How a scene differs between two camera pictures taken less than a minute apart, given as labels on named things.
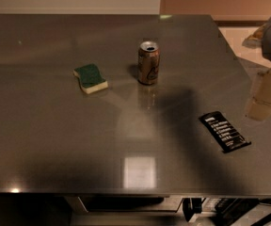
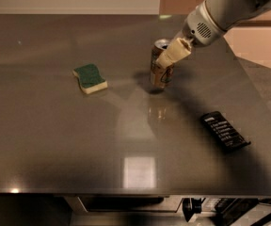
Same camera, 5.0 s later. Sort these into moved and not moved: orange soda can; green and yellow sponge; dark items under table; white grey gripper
Moved: orange soda can; white grey gripper
Not moved: dark items under table; green and yellow sponge
